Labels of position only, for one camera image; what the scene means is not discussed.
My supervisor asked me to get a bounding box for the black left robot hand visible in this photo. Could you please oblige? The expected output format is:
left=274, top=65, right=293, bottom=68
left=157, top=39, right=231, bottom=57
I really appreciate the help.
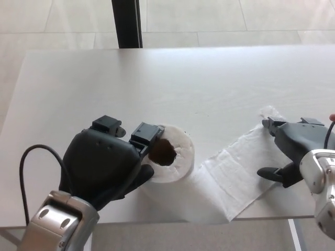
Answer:
left=58, top=115, right=165, bottom=212

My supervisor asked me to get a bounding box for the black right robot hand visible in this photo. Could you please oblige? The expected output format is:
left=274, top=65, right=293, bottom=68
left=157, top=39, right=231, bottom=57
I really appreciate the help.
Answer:
left=257, top=116, right=331, bottom=188

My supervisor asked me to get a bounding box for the white toilet paper roll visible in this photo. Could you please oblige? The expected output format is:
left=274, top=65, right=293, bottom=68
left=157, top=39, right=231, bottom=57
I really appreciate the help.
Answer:
left=141, top=105, right=291, bottom=225

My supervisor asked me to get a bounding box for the white table leg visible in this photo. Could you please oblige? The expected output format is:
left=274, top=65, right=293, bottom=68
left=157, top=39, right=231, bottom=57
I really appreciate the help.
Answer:
left=287, top=218, right=302, bottom=251

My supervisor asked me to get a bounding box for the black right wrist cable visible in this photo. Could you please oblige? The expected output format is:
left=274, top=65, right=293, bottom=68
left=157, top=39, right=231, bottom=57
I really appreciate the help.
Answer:
left=323, top=120, right=335, bottom=149

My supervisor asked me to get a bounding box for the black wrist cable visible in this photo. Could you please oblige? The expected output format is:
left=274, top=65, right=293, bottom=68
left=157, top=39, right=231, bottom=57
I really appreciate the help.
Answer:
left=20, top=144, right=74, bottom=226
left=323, top=120, right=335, bottom=149

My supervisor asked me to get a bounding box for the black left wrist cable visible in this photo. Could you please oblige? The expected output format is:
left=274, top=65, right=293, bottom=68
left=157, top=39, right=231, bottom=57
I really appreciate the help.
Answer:
left=20, top=144, right=74, bottom=226

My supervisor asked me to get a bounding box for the grey table frame bar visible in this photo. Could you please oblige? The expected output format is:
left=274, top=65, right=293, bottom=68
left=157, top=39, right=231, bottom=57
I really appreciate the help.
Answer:
left=0, top=227, right=27, bottom=248

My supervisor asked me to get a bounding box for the black vertical post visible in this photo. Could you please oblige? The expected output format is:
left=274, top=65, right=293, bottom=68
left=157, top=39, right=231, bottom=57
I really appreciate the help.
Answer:
left=111, top=0, right=143, bottom=49

